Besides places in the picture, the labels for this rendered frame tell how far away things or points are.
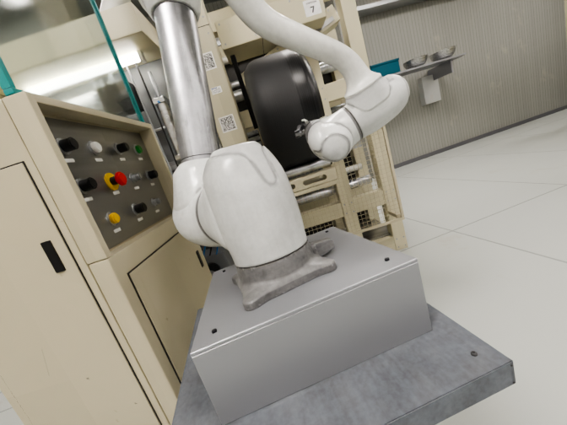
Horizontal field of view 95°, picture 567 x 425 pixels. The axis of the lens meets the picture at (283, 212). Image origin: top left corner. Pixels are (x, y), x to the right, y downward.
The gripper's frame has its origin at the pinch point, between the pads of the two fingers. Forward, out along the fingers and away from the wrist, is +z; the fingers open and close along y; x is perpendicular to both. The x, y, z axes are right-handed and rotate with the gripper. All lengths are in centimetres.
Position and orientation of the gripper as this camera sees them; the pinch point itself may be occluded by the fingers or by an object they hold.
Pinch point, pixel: (305, 124)
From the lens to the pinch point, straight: 108.0
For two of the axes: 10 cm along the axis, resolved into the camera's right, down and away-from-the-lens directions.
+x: 2.7, 8.4, 4.6
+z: -1.2, -4.4, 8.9
